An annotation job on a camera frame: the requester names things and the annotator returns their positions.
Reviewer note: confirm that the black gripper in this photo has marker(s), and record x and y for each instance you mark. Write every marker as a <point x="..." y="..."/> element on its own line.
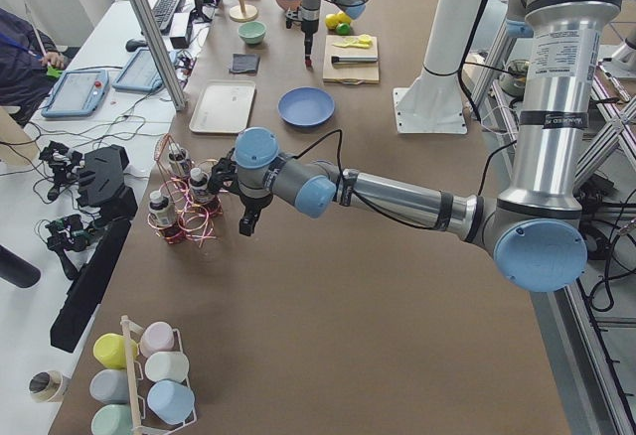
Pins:
<point x="308" y="32"/>
<point x="253" y="202"/>

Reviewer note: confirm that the person dark jacket forearm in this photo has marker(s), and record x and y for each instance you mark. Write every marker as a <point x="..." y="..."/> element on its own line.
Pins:
<point x="24" y="81"/>

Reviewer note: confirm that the blue plate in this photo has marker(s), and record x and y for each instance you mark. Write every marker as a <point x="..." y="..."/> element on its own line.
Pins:
<point x="306" y="107"/>

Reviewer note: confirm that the person hand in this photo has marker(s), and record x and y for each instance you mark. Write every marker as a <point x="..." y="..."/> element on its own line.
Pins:
<point x="54" y="59"/>

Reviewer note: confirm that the yellow lemon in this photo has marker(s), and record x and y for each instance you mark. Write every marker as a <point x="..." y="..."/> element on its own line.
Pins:
<point x="342" y="18"/>
<point x="331" y="21"/>

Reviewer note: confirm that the green lime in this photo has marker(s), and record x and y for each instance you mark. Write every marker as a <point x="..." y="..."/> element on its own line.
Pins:
<point x="343" y="29"/>

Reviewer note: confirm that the yellow plastic knife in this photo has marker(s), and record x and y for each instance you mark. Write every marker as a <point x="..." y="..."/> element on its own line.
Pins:
<point x="343" y="45"/>

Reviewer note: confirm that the green ceramic bowl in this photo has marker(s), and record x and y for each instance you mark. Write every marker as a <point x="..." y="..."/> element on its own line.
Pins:
<point x="252" y="33"/>

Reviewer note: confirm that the wooden cutting board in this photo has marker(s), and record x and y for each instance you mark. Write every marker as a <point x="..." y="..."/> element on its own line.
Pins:
<point x="350" y="74"/>

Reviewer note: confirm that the dark sauce bottle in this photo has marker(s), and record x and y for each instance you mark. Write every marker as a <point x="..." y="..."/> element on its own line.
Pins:
<point x="162" y="210"/>
<point x="179" y="161"/>
<point x="198" y="184"/>

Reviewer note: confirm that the dark grey folded cloth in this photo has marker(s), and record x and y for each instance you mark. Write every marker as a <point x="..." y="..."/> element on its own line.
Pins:
<point x="244" y="63"/>

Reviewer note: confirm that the wooden cup tree stand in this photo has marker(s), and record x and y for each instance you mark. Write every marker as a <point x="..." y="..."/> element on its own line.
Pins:
<point x="243" y="12"/>

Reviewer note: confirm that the beige rectangular tray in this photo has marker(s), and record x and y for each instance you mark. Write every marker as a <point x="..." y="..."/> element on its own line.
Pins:
<point x="223" y="107"/>

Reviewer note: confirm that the black keyboard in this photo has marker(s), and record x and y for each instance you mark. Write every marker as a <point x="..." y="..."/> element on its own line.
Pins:
<point x="163" y="12"/>

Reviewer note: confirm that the pink cup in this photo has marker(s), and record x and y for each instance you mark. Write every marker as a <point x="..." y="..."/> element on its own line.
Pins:
<point x="157" y="337"/>

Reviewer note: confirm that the white cup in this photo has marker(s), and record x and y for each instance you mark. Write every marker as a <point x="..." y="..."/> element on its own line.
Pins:
<point x="167" y="365"/>

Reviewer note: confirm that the blue teach pendant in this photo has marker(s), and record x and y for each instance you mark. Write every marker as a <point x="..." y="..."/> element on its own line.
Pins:
<point x="77" y="94"/>
<point x="139" y="74"/>

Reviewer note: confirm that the black computer mouse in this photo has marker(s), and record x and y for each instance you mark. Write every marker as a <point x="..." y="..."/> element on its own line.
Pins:
<point x="133" y="45"/>

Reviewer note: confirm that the black long bar device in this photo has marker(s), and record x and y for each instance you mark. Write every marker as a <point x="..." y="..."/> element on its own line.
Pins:
<point x="87" y="291"/>

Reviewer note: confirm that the copper wire bottle rack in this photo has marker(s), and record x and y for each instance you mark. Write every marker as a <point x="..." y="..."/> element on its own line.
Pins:
<point x="195" y="222"/>

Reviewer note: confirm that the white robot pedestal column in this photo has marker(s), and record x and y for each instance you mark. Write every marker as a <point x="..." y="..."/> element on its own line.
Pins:
<point x="433" y="102"/>

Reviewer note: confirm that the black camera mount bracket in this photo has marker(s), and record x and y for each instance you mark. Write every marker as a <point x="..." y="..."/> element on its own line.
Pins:
<point x="101" y="184"/>

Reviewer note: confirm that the aluminium frame post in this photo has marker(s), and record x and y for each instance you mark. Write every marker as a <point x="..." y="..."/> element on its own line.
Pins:
<point x="159" y="53"/>

